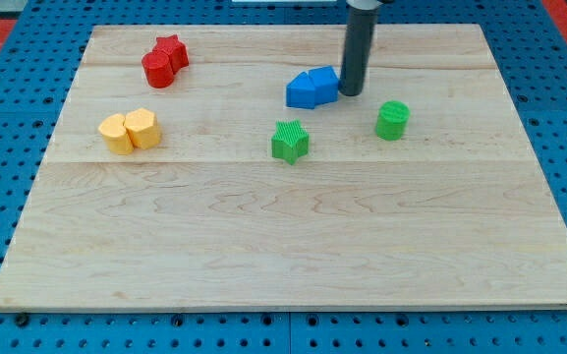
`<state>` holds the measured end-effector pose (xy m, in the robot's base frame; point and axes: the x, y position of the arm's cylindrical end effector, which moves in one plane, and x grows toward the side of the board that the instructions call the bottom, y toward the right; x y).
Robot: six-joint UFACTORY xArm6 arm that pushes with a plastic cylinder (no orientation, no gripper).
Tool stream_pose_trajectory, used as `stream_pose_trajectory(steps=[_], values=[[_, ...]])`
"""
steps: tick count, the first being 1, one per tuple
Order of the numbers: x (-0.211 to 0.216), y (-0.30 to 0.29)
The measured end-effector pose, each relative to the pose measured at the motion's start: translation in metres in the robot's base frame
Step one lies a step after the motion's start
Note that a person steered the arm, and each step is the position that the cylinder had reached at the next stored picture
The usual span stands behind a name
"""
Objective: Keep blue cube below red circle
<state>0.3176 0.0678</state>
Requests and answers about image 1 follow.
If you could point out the blue cube block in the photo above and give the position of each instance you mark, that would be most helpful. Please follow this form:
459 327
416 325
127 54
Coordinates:
325 83

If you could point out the green star block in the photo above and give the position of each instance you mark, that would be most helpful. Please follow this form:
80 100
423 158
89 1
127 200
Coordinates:
290 141

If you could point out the wooden board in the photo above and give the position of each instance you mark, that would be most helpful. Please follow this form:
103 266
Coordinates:
454 216

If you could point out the green cylinder block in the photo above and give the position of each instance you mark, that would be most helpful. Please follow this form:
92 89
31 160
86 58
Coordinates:
392 119

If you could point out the yellow hexagon block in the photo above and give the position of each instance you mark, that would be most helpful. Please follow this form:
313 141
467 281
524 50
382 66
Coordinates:
143 128

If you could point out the red cylinder block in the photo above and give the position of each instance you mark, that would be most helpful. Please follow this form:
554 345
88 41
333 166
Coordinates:
157 69

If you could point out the red star block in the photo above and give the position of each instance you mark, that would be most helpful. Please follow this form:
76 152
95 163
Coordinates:
175 49

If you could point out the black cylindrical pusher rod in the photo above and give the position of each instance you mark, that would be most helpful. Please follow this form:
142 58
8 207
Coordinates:
362 18

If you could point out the yellow heart block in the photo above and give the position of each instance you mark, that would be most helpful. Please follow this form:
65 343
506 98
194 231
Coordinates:
115 135

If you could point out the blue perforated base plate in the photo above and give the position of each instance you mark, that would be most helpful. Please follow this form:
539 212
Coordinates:
38 61

